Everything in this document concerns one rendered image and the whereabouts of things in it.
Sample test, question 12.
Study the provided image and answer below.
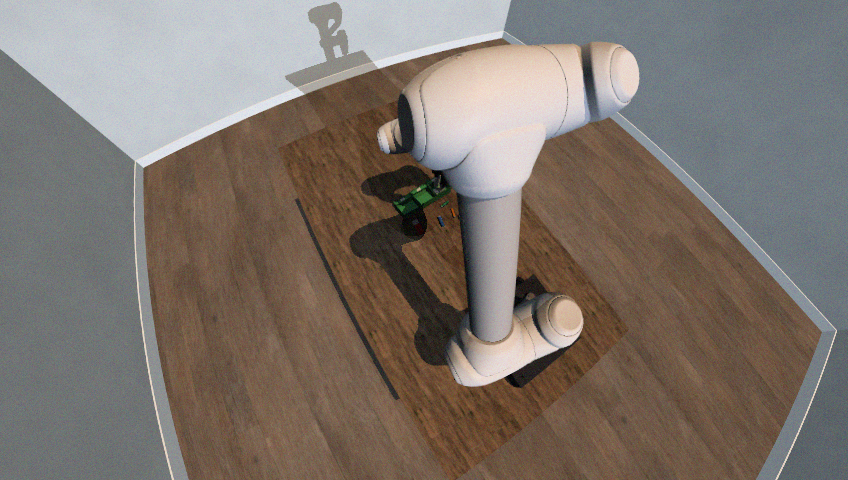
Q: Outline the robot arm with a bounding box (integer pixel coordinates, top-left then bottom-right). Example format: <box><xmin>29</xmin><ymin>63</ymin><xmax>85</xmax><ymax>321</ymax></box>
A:
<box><xmin>376</xmin><ymin>42</ymin><xmax>639</xmax><ymax>386</ymax></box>

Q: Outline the green rack of bins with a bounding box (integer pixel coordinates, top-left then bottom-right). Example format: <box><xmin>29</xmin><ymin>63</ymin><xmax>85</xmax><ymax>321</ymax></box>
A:
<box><xmin>393</xmin><ymin>177</ymin><xmax>451</xmax><ymax>220</ymax></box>

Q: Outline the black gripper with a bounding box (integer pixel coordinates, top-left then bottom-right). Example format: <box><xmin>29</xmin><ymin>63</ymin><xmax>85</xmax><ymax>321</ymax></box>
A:
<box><xmin>432</xmin><ymin>170</ymin><xmax>448</xmax><ymax>193</ymax></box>

